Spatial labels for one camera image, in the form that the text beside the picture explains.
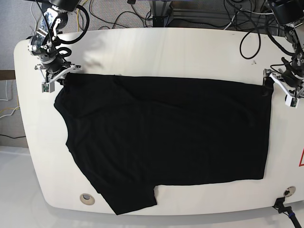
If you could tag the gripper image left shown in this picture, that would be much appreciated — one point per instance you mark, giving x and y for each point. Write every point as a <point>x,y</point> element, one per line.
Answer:
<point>54,68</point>

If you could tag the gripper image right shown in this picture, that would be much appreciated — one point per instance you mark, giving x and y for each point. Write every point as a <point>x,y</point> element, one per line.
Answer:
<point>292,77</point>

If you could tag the black T-shirt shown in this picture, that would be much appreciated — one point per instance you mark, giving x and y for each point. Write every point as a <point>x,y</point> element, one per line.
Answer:
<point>128,134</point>

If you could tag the red warning triangle sticker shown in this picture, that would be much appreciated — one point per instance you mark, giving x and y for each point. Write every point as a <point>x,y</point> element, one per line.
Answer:
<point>301,163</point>

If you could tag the right metal table grommet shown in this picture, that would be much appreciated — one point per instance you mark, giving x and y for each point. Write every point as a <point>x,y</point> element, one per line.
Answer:
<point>289,191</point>

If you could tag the metal table grommet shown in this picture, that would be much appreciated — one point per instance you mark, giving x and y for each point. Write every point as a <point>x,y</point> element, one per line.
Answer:
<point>87,199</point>
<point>289,191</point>

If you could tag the left metal table grommet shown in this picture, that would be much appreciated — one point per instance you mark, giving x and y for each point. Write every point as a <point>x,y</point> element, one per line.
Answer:
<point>87,199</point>

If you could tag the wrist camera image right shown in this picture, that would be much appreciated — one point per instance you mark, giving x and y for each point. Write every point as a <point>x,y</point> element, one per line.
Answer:
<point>291,101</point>

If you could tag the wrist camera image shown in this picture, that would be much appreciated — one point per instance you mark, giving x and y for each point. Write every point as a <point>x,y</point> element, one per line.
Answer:
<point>48,87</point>
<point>291,101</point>

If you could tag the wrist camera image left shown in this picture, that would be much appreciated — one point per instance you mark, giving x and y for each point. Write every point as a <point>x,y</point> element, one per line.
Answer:
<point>48,87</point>

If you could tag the black clamp with cable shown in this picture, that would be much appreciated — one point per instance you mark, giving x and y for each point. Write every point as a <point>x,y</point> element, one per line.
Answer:
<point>281,208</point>

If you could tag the aluminium frame post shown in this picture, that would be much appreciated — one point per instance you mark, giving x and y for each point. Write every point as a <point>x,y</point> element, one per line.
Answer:
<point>161,12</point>

